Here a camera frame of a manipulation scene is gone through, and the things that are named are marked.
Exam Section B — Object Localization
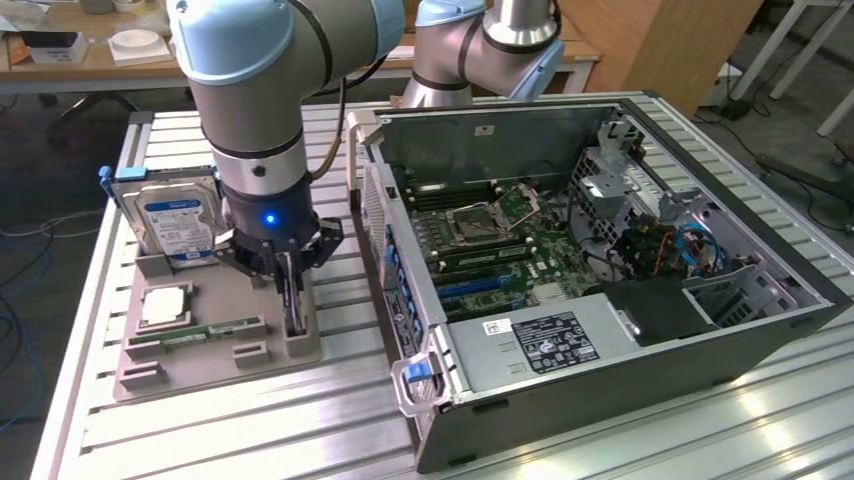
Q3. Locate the black chair base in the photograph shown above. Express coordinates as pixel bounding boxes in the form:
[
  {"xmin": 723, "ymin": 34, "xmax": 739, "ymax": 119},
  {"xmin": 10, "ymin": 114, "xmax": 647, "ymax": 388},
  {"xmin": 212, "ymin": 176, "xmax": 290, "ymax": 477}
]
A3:
[{"xmin": 38, "ymin": 88, "xmax": 199, "ymax": 147}]

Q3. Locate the metal socket cover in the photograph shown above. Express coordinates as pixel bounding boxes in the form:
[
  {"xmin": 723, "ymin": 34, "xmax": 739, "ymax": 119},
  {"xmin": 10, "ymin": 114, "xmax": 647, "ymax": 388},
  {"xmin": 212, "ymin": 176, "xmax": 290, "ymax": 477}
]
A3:
[{"xmin": 497, "ymin": 182, "xmax": 547, "ymax": 230}]

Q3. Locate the white box with black device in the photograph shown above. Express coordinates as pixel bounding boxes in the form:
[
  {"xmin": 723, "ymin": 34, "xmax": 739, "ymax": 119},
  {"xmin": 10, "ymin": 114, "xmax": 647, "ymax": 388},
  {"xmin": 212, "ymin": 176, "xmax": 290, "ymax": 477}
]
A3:
[{"xmin": 19, "ymin": 30, "xmax": 91, "ymax": 66}]

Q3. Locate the metal disk bay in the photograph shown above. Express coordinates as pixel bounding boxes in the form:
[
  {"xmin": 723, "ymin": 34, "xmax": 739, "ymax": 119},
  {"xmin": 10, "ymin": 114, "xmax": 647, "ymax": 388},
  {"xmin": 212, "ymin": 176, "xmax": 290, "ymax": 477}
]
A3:
[{"xmin": 570, "ymin": 144, "xmax": 675, "ymax": 241}]

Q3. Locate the black stand base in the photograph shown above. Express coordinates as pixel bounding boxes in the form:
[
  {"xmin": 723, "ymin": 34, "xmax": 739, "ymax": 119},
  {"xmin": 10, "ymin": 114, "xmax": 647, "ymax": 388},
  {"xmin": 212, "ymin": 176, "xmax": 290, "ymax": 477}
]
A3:
[{"xmin": 755, "ymin": 143, "xmax": 854, "ymax": 197}]

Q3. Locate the hard disk with blue rails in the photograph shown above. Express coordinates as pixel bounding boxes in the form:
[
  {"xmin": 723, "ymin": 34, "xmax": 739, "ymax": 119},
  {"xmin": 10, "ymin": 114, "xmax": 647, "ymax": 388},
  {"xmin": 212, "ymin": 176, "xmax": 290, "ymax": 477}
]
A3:
[{"xmin": 98, "ymin": 164, "xmax": 230, "ymax": 274}]

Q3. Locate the blue expansion slot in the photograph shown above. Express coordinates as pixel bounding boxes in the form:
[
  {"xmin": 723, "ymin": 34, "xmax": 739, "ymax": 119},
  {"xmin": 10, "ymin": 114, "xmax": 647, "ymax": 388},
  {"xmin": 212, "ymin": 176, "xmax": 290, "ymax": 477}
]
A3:
[{"xmin": 437, "ymin": 272, "xmax": 514, "ymax": 301}]

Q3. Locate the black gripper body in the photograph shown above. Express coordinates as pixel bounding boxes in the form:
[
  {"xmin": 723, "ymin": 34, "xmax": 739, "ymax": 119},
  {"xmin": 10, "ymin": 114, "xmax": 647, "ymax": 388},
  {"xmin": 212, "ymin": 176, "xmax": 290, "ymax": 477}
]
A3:
[{"xmin": 222, "ymin": 173, "xmax": 323, "ymax": 255}]

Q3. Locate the white round part on box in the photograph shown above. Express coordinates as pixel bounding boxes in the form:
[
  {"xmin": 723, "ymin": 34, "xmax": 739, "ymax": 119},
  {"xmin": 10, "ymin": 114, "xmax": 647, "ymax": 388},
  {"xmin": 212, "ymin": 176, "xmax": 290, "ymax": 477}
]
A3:
[{"xmin": 106, "ymin": 28, "xmax": 175, "ymax": 68}]

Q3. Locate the CPU socket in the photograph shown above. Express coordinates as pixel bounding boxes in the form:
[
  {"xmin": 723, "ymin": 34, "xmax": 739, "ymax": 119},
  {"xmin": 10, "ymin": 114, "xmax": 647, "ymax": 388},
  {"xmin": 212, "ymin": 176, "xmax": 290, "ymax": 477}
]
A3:
[{"xmin": 445, "ymin": 204, "xmax": 510, "ymax": 242}]

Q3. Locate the white table frame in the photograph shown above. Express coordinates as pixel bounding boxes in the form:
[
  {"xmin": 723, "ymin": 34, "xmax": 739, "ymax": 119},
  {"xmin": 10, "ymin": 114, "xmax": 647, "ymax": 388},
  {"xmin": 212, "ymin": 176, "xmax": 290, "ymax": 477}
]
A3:
[{"xmin": 729, "ymin": 0, "xmax": 854, "ymax": 137}]

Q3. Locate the silver CPU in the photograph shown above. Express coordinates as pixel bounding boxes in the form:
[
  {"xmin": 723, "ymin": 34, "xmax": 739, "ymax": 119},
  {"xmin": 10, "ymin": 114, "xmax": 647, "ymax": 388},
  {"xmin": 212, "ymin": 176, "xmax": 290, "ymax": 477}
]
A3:
[{"xmin": 142, "ymin": 287, "xmax": 190, "ymax": 325}]

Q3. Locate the blue wire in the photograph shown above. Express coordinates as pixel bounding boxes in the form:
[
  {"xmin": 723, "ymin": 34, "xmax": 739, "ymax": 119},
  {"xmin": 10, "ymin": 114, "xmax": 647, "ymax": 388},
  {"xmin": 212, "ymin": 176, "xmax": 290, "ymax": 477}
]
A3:
[{"xmin": 673, "ymin": 223, "xmax": 730, "ymax": 277}]

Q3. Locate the open black PC case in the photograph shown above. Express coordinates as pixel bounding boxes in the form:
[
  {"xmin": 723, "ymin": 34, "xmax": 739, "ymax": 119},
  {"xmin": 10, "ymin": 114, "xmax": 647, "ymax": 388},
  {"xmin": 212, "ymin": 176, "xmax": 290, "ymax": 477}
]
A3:
[{"xmin": 344, "ymin": 97, "xmax": 854, "ymax": 475}]

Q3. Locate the graphics card with metal bracket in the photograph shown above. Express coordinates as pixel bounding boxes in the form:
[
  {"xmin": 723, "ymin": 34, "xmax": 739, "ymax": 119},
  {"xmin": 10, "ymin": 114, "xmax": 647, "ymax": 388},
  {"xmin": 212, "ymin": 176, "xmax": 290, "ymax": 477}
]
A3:
[{"xmin": 275, "ymin": 251, "xmax": 314, "ymax": 337}]

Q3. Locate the red wire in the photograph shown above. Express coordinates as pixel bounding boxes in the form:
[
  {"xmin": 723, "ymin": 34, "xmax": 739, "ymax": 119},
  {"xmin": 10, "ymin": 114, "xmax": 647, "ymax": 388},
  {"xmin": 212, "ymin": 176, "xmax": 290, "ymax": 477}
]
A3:
[{"xmin": 649, "ymin": 227, "xmax": 670, "ymax": 275}]

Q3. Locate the grey power supply unit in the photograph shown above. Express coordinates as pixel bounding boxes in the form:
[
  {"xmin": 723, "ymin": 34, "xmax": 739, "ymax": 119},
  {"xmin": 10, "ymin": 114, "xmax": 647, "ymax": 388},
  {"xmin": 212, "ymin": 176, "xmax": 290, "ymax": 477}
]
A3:
[{"xmin": 445, "ymin": 293, "xmax": 642, "ymax": 396}]

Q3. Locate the green RAM stick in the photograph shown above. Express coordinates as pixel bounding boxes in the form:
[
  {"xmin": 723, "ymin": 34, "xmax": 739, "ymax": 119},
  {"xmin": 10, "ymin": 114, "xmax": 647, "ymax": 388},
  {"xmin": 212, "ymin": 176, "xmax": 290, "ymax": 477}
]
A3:
[{"xmin": 130, "ymin": 319, "xmax": 266, "ymax": 349}]

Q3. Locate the wooden cabinet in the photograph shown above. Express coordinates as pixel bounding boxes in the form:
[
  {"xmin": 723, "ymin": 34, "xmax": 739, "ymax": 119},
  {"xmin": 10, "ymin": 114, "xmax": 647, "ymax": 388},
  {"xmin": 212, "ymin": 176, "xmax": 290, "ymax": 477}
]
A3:
[{"xmin": 566, "ymin": 0, "xmax": 766, "ymax": 119}]

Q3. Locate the green motherboard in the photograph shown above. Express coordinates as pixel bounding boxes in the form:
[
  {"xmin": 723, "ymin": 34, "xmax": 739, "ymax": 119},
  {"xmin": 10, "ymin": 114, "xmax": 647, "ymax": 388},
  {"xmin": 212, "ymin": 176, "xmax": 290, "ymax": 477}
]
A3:
[{"xmin": 392, "ymin": 169, "xmax": 602, "ymax": 324}]

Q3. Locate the wooden desk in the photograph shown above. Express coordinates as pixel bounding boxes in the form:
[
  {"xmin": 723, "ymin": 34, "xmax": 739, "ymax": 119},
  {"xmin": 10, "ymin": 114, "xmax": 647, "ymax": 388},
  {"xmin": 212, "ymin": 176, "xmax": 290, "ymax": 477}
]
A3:
[{"xmin": 0, "ymin": 0, "xmax": 602, "ymax": 109}]

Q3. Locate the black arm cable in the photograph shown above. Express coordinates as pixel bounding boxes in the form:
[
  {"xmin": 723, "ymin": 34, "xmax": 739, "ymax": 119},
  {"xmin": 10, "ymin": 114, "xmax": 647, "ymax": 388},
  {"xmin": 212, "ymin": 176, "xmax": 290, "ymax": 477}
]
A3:
[{"xmin": 310, "ymin": 47, "xmax": 395, "ymax": 179}]

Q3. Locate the grey parts rack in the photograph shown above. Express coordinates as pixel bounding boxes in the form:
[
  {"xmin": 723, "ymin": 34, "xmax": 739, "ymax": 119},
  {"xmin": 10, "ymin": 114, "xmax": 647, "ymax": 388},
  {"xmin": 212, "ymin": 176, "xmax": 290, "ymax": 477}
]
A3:
[{"xmin": 112, "ymin": 249, "xmax": 326, "ymax": 404}]

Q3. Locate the RAM stick with white label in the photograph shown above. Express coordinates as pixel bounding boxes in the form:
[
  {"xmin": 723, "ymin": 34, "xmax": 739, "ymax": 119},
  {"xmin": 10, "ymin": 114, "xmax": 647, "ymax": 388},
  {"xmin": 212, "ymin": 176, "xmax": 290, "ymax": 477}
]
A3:
[{"xmin": 437, "ymin": 242, "xmax": 535, "ymax": 274}]

